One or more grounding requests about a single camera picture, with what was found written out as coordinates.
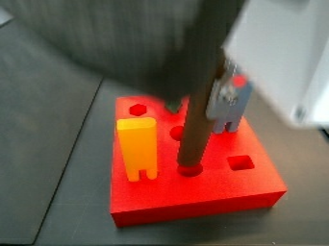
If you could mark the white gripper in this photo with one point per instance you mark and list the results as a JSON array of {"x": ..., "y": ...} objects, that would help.
[{"x": 278, "y": 44}]

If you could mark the brown oval peg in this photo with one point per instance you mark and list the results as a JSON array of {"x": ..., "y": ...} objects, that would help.
[{"x": 202, "y": 68}]

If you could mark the red peg board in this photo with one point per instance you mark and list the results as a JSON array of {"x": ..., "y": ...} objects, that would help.
[{"x": 238, "y": 179}]

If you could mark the tall blue peg block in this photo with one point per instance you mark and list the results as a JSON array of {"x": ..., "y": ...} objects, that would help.
[{"x": 228, "y": 123}]

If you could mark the green peg block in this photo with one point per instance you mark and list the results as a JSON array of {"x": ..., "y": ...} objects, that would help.
[{"x": 173, "y": 105}]

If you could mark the yellow peg block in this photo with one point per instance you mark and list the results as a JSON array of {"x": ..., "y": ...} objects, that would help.
[{"x": 137, "y": 136}]

